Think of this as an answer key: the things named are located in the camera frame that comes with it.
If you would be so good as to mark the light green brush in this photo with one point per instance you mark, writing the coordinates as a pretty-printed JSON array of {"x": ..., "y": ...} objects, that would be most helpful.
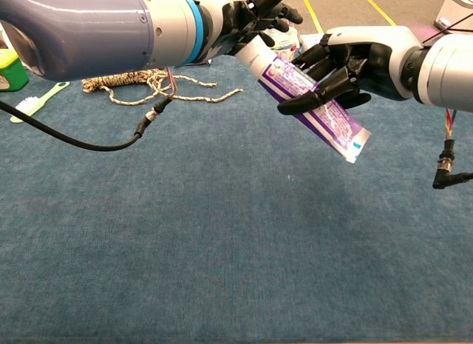
[{"x": 40, "y": 100}]

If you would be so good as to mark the blue table mat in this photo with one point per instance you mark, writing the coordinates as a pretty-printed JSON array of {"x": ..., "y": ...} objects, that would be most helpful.
[{"x": 184, "y": 229}]

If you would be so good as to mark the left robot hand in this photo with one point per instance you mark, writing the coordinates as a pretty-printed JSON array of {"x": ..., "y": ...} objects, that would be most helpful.
[{"x": 236, "y": 22}]

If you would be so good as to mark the purple white toothpaste tube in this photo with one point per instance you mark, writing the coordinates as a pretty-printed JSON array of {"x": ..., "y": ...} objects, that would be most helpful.
[{"x": 325, "y": 118}]

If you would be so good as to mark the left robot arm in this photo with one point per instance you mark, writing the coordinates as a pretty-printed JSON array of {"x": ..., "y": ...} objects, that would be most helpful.
[{"x": 92, "y": 26}]

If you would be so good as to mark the clear jar with white lid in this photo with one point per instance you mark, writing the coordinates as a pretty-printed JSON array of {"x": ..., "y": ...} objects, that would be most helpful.
[{"x": 286, "y": 40}]

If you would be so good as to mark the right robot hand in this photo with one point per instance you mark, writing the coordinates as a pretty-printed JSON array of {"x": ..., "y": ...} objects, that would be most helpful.
[{"x": 373, "y": 52}]

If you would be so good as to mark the green box with yellow lid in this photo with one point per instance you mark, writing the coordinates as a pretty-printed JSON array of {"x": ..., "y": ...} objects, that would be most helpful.
[{"x": 11, "y": 81}]

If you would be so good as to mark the white machine housing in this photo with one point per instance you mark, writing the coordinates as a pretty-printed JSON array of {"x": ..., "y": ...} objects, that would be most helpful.
[{"x": 458, "y": 7}]

